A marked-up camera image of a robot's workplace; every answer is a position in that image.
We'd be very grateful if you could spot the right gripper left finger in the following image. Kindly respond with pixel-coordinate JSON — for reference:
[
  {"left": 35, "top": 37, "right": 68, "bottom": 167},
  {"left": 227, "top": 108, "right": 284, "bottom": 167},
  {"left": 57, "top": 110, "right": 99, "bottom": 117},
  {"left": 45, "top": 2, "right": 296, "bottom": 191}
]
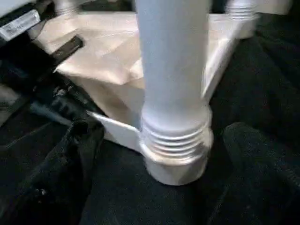
[{"left": 13, "top": 120, "right": 105, "bottom": 225}]

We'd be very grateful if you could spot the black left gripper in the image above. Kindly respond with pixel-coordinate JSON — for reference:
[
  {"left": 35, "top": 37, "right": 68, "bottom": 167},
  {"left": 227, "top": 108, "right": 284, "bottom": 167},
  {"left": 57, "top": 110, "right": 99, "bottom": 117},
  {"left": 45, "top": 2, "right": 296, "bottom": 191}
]
[{"left": 0, "top": 34, "right": 102, "bottom": 124}]

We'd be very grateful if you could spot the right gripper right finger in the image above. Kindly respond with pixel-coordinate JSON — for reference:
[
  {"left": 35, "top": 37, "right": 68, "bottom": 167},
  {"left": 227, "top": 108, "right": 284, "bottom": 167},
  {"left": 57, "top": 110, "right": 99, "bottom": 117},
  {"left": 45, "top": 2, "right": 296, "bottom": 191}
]
[{"left": 208, "top": 122, "right": 300, "bottom": 225}]

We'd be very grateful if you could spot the white plastic table top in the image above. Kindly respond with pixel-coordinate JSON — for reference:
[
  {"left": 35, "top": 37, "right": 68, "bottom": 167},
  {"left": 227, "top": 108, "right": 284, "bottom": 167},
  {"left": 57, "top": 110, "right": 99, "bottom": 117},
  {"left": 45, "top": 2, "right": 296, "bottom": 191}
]
[{"left": 32, "top": 10, "right": 261, "bottom": 186}]

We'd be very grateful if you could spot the black quilted mat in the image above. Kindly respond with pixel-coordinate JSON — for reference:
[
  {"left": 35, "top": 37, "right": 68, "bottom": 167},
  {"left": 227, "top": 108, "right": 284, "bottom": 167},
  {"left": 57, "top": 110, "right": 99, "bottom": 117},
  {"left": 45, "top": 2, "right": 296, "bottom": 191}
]
[{"left": 0, "top": 18, "right": 300, "bottom": 225}]

